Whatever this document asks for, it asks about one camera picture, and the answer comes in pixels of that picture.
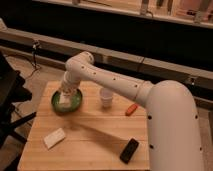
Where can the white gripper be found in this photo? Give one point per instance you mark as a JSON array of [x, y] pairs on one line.
[[69, 85]]

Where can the white bottle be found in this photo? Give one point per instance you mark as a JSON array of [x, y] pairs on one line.
[[64, 101]]

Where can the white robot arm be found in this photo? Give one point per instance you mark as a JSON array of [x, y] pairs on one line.
[[172, 118]]

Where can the green ceramic bowl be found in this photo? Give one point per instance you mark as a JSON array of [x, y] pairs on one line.
[[75, 102]]

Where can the white plastic cup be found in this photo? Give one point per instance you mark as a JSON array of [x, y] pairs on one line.
[[106, 97]]

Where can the black chair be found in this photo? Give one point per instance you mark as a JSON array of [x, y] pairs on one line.
[[11, 91]]

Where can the wooden table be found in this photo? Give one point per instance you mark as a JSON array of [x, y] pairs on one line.
[[95, 137]]

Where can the white sponge block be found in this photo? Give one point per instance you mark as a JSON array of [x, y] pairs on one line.
[[53, 138]]

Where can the orange carrot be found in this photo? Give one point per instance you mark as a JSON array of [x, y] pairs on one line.
[[131, 109]]

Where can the black rectangular device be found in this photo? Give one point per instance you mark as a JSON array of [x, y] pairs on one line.
[[129, 150]]

